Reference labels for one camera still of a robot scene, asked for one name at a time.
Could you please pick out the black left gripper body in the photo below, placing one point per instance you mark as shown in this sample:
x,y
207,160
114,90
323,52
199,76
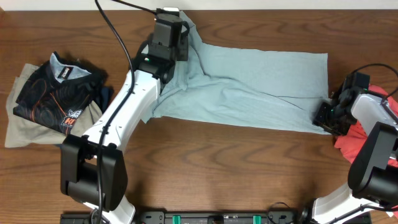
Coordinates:
x,y
168,50

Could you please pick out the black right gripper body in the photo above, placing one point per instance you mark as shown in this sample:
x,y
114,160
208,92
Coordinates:
x,y
324,117

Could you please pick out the light blue t-shirt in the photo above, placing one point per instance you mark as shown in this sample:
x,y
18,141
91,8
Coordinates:
x,y
245,87

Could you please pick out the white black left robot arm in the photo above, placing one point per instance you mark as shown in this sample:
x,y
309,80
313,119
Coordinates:
x,y
93,171

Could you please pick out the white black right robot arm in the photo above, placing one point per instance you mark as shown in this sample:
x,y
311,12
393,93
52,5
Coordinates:
x,y
372,181

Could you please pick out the dark navy folded shirt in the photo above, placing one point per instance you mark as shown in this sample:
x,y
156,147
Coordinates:
x,y
103,97

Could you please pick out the black orange folded shirt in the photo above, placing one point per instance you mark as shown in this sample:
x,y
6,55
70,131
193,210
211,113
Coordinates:
x,y
57,93

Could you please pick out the beige folded shirt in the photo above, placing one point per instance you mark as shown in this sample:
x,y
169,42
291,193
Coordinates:
x,y
22,132

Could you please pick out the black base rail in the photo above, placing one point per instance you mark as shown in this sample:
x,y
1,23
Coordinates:
x,y
208,218

